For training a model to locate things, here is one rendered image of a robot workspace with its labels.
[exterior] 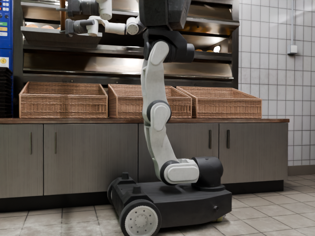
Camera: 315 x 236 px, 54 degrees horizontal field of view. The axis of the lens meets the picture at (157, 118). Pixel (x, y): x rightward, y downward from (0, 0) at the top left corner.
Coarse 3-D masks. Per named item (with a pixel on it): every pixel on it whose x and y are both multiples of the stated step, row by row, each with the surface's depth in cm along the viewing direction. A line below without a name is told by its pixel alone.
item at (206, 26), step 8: (24, 8) 228; (32, 8) 229; (40, 8) 230; (48, 8) 230; (24, 16) 240; (32, 16) 240; (40, 16) 241; (48, 16) 242; (56, 16) 242; (80, 16) 244; (88, 16) 245; (112, 16) 246; (120, 16) 247; (128, 16) 248; (136, 16) 248; (192, 24) 267; (200, 24) 267; (208, 24) 268; (216, 24) 269; (224, 24) 269; (232, 24) 271; (200, 32) 283; (208, 32) 284; (216, 32) 285; (224, 32) 286
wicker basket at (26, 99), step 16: (32, 96) 194; (48, 96) 197; (64, 96) 199; (80, 96) 202; (96, 96) 205; (32, 112) 194; (48, 112) 197; (64, 112) 200; (80, 112) 203; (96, 112) 206
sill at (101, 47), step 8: (24, 40) 238; (32, 40) 240; (88, 48) 251; (96, 48) 253; (104, 48) 255; (112, 48) 257; (120, 48) 259; (128, 48) 261; (136, 48) 262; (216, 56) 283; (224, 56) 286
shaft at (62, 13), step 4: (60, 0) 153; (64, 0) 153; (60, 4) 159; (64, 4) 159; (60, 12) 172; (64, 12) 172; (60, 16) 181; (64, 16) 180; (60, 20) 189; (64, 20) 188; (60, 24) 199; (64, 24) 197; (60, 28) 209; (64, 28) 207
